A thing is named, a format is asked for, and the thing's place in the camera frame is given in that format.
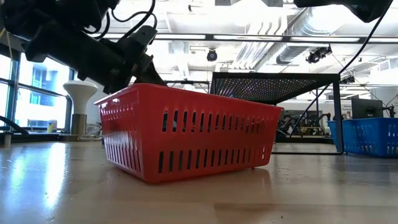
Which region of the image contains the yellow hanging cable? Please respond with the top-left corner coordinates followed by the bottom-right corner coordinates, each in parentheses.
top-left (0, 27), bottom-right (15, 62)

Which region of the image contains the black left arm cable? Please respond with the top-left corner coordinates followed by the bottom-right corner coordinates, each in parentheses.
top-left (81, 0), bottom-right (158, 41)

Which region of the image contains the black computer monitor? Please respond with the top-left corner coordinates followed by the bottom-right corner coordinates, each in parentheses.
top-left (351, 98), bottom-right (384, 120)

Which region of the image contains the white mushroom table lamp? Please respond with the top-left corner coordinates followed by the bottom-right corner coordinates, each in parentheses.
top-left (63, 80), bottom-right (99, 136)

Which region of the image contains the overhead LED light bar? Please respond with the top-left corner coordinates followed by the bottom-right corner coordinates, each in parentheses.
top-left (90, 30), bottom-right (398, 45)

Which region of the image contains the red plastic basket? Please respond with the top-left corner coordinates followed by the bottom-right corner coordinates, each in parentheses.
top-left (94, 82), bottom-right (285, 184)

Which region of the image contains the background robot station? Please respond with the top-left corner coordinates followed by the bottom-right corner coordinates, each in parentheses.
top-left (278, 110), bottom-right (333, 138)

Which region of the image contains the white lamp cable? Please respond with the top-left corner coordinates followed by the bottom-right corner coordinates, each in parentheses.
top-left (85, 123), bottom-right (104, 141)

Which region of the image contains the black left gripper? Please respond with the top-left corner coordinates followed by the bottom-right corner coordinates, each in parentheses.
top-left (76, 40), bottom-right (167, 95)

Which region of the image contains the black ceiling spotlight cluster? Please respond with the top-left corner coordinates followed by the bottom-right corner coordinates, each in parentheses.
top-left (305, 45), bottom-right (333, 65)

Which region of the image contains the large window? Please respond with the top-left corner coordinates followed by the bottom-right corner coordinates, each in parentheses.
top-left (0, 52), bottom-right (74, 133)

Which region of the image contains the black perforated metal shelf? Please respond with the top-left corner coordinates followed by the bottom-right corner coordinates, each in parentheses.
top-left (210, 72), bottom-right (346, 156)

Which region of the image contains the black thick cable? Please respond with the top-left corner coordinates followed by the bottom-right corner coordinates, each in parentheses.
top-left (289, 0), bottom-right (394, 138)

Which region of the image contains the blue plastic basket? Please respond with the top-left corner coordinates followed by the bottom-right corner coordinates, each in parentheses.
top-left (326, 117), bottom-right (398, 158)

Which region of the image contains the black aluminium table frame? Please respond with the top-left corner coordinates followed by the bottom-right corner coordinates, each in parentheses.
top-left (0, 133), bottom-right (336, 145)

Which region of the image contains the silver ventilation duct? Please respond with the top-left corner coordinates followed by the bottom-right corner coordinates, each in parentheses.
top-left (231, 0), bottom-right (379, 71)

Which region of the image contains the small grey post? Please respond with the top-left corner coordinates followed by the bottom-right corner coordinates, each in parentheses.
top-left (2, 131), bottom-right (13, 149)

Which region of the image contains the black base cable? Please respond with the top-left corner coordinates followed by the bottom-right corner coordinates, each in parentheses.
top-left (0, 115), bottom-right (29, 136)

